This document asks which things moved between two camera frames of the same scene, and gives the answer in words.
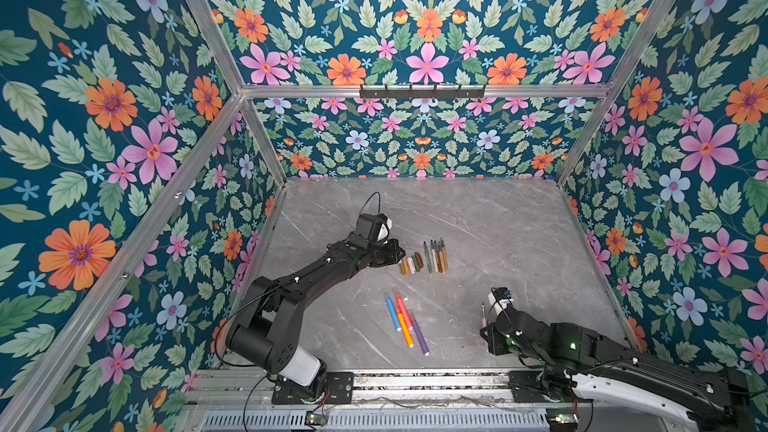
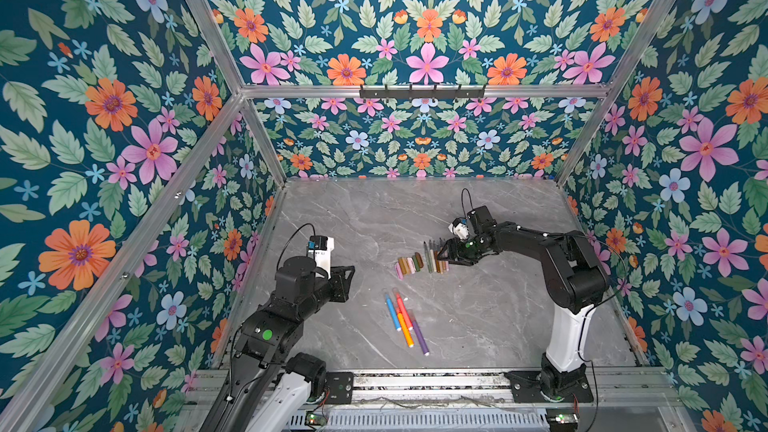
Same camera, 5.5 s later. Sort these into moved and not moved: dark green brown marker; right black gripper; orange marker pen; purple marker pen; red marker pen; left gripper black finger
Moved: left gripper black finger; right black gripper
Not moved: orange marker pen; red marker pen; dark green brown marker; purple marker pen
